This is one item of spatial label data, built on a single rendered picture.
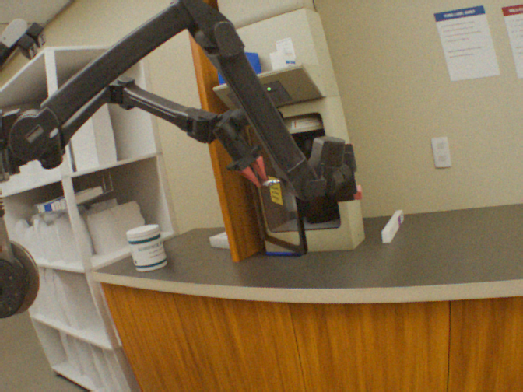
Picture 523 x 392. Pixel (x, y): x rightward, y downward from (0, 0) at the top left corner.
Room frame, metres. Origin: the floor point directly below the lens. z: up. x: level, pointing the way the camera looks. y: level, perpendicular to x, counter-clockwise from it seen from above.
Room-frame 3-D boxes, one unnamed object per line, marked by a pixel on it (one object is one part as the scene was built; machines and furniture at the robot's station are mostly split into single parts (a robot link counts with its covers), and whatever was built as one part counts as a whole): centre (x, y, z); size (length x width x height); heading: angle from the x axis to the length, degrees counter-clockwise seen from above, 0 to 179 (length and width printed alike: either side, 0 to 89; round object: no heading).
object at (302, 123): (1.41, -0.18, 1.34); 0.18 x 0.18 x 0.05
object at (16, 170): (1.06, 0.66, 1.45); 0.09 x 0.08 x 0.12; 24
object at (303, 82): (1.29, -0.08, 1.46); 0.32 x 0.12 x 0.10; 56
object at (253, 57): (1.34, -0.01, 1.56); 0.10 x 0.10 x 0.09; 56
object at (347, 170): (1.01, -0.19, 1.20); 0.07 x 0.07 x 0.10; 56
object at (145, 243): (1.51, 0.46, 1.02); 0.13 x 0.13 x 0.15
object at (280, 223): (1.27, -0.03, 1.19); 0.30 x 0.01 x 0.40; 20
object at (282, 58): (1.25, -0.14, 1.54); 0.05 x 0.05 x 0.06; 48
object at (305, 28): (1.44, -0.18, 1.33); 0.32 x 0.25 x 0.77; 56
